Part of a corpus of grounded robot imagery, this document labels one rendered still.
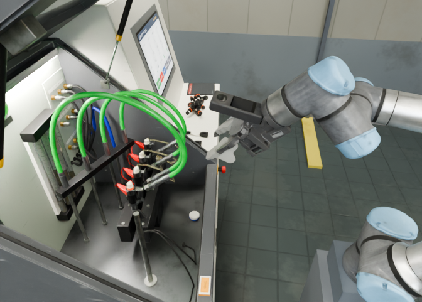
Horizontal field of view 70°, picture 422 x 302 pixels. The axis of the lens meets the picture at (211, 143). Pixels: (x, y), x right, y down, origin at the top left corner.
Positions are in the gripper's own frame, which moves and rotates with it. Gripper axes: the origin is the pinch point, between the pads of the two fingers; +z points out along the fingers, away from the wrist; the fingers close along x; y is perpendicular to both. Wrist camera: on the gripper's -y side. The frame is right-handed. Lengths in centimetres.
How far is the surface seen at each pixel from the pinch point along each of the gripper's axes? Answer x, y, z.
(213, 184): 14.2, 23.1, 32.3
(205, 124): 50, 17, 45
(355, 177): 127, 174, 59
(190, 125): 48, 11, 49
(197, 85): 90, 11, 62
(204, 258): -16.5, 22.4, 23.8
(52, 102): 11, -39, 41
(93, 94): -0.2, -29.1, 10.8
